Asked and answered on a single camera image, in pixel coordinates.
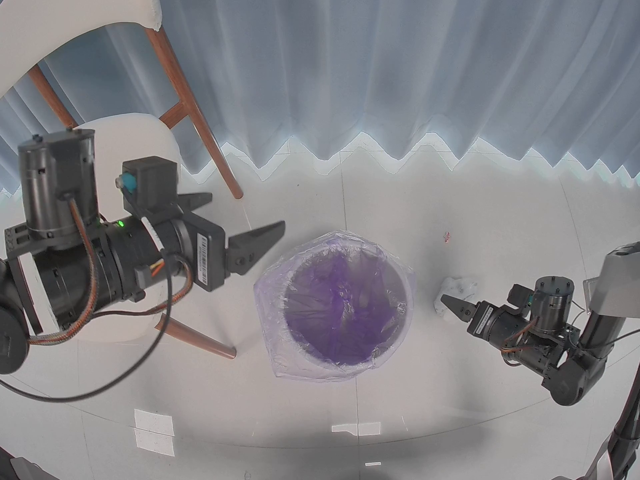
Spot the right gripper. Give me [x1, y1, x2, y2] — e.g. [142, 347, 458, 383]
[442, 294, 536, 354]

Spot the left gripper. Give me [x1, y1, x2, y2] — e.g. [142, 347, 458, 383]
[97, 192, 286, 314]

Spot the white paper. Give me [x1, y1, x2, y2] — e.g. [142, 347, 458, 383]
[434, 276, 480, 317]

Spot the purple plastic bag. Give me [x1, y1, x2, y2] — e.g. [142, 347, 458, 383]
[253, 230, 417, 381]

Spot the white trash bin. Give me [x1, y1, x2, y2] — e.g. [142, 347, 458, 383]
[281, 244, 410, 368]

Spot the pale blue curtain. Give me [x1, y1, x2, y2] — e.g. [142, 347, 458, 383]
[0, 0, 640, 199]

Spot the white wooden chair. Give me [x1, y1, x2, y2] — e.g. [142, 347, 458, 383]
[0, 0, 244, 361]

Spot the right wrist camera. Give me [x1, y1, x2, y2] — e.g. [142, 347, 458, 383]
[506, 284, 537, 314]

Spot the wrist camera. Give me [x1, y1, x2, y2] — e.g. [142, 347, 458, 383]
[116, 155, 183, 229]
[506, 284, 537, 314]

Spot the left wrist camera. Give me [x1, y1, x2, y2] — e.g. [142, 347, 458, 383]
[116, 155, 183, 229]

